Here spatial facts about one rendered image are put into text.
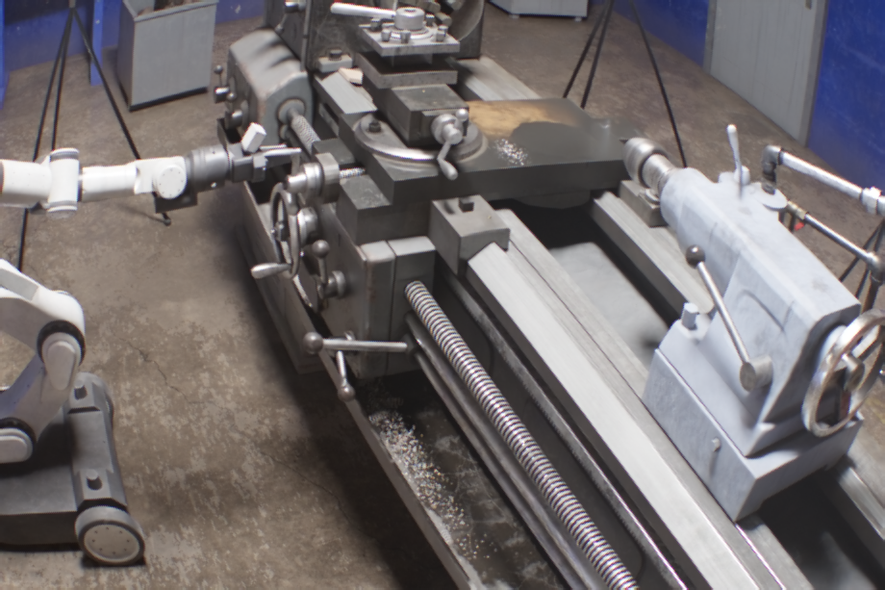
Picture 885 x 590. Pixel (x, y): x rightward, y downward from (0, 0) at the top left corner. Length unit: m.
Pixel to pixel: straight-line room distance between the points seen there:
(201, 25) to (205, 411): 2.32
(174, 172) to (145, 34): 2.68
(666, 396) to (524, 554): 0.51
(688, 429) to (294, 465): 1.36
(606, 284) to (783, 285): 0.77
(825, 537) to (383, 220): 1.11
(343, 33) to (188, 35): 2.04
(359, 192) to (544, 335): 0.47
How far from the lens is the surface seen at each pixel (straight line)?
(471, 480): 1.95
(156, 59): 4.47
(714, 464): 1.36
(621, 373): 1.56
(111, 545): 2.21
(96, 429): 2.36
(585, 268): 2.02
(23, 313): 2.01
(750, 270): 1.33
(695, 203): 1.43
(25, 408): 2.18
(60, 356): 2.02
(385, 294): 1.86
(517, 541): 1.83
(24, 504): 2.23
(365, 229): 1.83
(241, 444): 2.57
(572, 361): 1.55
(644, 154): 1.61
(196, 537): 2.32
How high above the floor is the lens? 1.77
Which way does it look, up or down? 34 degrees down
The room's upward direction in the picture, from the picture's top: 5 degrees clockwise
